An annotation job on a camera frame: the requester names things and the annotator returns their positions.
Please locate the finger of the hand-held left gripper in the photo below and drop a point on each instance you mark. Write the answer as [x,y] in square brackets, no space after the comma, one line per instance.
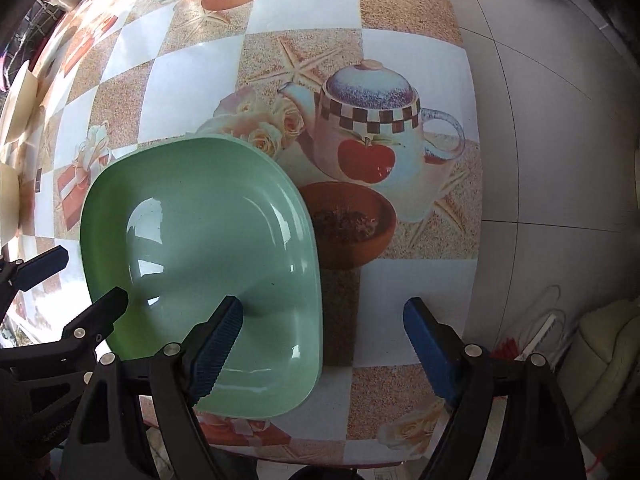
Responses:
[42,266]
[97,317]

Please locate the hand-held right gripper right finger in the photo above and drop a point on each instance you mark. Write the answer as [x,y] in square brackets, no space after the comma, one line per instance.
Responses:
[430,355]

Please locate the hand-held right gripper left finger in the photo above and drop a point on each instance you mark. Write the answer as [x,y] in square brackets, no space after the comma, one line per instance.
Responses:
[217,355]

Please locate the cream white plate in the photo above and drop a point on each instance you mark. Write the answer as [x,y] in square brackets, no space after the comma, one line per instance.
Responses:
[17,110]
[7,200]

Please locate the printed checkered tablecloth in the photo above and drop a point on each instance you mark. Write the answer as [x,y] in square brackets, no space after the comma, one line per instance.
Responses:
[300,10]

